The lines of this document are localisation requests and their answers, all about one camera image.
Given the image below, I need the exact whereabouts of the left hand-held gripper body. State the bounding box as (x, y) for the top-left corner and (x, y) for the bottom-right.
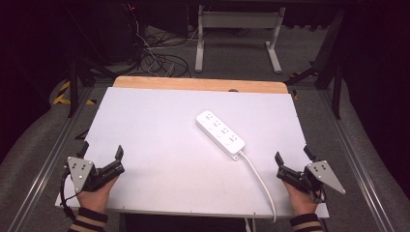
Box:
(67, 156), (126, 194)

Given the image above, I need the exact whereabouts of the white power strip cable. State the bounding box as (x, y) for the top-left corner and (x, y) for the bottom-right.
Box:
(238, 151), (278, 224)

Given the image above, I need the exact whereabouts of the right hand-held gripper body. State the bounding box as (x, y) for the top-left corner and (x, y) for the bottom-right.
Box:
(276, 159), (347, 196)

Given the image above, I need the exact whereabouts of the white metal table frame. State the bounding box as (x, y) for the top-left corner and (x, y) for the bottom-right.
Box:
(193, 4), (287, 74)

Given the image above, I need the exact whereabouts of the person's left hand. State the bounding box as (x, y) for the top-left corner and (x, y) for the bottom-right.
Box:
(75, 176), (120, 215)

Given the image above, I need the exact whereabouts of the yellow black hazard tape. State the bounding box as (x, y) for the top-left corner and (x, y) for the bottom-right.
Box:
(52, 79), (98, 106)

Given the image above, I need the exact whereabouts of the tangle of floor cables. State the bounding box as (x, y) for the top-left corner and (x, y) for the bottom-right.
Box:
(129, 4), (207, 79)

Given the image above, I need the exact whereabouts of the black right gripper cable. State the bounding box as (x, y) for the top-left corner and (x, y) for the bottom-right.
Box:
(309, 185), (328, 205)

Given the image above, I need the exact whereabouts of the person's right hand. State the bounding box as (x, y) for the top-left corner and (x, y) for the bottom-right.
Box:
(282, 180), (319, 218)

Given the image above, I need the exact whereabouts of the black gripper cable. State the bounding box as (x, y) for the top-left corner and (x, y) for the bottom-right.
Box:
(309, 185), (328, 205)
(59, 168), (78, 221)

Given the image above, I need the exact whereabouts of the black computer case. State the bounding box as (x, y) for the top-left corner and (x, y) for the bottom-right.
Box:
(102, 2), (147, 66)

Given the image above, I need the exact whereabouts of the aluminium floor rail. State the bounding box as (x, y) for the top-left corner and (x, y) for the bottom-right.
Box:
(7, 84), (95, 232)
(317, 90), (395, 232)

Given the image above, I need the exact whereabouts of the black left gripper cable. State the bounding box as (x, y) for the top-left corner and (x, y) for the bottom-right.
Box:
(59, 168), (78, 221)

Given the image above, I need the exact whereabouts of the white board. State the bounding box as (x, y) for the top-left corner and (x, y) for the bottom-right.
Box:
(54, 86), (331, 219)

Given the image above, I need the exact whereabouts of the white power strip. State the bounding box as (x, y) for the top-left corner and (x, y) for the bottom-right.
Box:
(194, 109), (247, 161)

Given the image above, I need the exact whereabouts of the black tripod stand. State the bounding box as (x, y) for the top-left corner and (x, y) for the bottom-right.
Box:
(62, 6), (119, 119)
(283, 9), (346, 121)

